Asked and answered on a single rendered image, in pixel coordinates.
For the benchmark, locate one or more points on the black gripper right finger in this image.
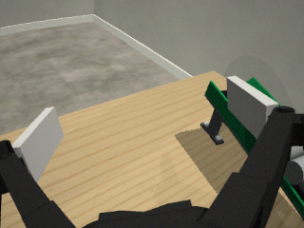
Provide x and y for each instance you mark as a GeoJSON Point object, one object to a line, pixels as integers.
{"type": "Point", "coordinates": [247, 198]}

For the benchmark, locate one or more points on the dark green flat panel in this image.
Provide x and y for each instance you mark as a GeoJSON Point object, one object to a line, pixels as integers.
{"type": "Point", "coordinates": [219, 103]}

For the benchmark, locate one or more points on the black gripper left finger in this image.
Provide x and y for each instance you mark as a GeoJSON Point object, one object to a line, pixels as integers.
{"type": "Point", "coordinates": [22, 165]}

